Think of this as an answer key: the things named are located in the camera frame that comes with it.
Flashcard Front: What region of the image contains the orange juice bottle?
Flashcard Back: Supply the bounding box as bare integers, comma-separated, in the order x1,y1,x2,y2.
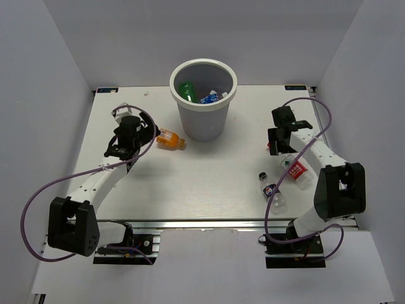
156,129,185,149

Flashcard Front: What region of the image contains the red cap water bottle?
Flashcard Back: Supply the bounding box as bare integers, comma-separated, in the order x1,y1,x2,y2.
274,153,314,191

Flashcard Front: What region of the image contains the green plastic bottle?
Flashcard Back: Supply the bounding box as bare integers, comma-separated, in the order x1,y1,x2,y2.
178,81,198,103

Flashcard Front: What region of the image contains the blue label water bottle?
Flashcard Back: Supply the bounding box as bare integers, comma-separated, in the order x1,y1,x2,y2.
200,90,228,105

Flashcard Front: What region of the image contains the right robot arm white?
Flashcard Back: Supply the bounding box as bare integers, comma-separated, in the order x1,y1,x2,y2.
266,106,366,253

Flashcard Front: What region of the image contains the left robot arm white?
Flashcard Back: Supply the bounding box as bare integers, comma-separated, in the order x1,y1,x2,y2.
47,112,160,257

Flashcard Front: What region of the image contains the white plastic bin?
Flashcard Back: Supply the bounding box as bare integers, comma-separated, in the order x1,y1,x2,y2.
169,58,238,142

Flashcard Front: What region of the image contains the right blue corner label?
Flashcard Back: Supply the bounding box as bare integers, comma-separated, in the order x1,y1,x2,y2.
284,85,307,91

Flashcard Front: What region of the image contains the blue corner label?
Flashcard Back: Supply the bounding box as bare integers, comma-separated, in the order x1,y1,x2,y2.
96,87,118,94
284,85,307,91

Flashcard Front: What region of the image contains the left blue corner label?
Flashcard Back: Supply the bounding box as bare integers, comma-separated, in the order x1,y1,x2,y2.
96,87,118,94

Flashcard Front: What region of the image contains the pepsi bottle black cap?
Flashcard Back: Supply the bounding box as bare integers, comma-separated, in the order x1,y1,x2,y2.
258,172,287,215

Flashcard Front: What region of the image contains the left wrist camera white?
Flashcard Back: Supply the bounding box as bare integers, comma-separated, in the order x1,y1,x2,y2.
111,103,134,125

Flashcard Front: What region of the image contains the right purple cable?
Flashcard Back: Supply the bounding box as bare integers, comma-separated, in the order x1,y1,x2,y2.
264,96,345,262

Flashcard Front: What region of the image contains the purple cable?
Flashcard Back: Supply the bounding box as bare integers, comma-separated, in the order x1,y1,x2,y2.
264,96,345,262
20,104,158,265

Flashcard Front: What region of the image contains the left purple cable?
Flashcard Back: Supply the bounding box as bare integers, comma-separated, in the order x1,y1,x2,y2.
20,104,158,265

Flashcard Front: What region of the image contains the aluminium front rail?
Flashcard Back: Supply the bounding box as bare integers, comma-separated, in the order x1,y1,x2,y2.
130,218,358,230

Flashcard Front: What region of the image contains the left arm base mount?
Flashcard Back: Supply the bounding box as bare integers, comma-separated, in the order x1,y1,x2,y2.
93,221,160,265

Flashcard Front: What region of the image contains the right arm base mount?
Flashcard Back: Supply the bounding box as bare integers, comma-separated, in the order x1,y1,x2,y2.
258,234,326,269

